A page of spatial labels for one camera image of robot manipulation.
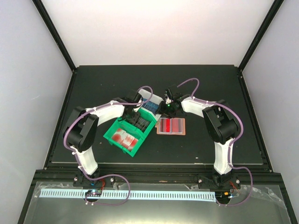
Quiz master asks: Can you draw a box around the pink leather card holder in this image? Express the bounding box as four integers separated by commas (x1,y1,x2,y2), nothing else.
156,118,186,135

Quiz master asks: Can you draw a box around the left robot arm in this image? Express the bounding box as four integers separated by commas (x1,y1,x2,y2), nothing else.
63,92,143,186

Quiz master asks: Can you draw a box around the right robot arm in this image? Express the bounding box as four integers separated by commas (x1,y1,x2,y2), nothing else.
158,86,243,188

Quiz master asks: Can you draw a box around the black credit card stack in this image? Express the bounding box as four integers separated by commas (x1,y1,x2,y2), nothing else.
134,117,150,132

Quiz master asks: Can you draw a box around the green bin with black cards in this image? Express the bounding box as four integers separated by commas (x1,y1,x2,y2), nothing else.
116,108,157,139

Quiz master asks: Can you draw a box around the green bin with red cards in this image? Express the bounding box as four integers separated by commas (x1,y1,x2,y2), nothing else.
103,119,147,157

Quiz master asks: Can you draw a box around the blue credit card stack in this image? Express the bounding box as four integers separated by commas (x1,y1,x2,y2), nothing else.
142,101,159,114

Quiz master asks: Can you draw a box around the white bin with blue cards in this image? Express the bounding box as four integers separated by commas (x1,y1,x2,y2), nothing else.
138,89,163,116

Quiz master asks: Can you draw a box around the red credit card stack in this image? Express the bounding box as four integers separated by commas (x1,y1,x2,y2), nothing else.
111,128,138,151

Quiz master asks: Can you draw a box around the left circuit board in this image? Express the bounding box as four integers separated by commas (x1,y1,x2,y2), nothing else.
85,189,102,198

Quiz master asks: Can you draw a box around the circuit board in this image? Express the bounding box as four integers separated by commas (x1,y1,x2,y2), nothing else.
85,189,102,198
215,191,234,199

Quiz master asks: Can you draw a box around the right circuit board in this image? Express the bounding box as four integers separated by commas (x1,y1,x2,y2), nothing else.
215,191,234,199

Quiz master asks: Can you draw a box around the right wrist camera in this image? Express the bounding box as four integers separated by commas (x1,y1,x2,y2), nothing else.
164,93,173,105

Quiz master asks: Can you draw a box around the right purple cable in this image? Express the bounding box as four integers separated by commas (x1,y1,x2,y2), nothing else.
177,78,253,208

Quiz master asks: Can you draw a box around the purple cable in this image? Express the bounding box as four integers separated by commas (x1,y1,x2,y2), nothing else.
64,85,154,207
177,78,253,208

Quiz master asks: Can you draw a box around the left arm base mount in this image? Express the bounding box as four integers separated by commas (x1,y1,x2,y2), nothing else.
73,171,116,189

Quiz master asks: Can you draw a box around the white slotted cable duct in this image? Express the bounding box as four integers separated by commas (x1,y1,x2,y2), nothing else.
39,189,216,202

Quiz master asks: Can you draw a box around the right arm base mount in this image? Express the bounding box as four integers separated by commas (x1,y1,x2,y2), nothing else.
197,171,241,190

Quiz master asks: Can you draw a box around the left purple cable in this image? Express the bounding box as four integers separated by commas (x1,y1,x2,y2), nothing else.
64,85,154,207

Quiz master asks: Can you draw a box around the left black frame post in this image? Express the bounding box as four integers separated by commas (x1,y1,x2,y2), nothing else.
32,0,77,72

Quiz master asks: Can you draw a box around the black frame post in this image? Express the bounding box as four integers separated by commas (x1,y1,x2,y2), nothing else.
32,0,77,72
238,0,284,71

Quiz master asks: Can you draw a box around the right black frame post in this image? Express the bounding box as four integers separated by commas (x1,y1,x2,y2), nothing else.
238,0,284,71

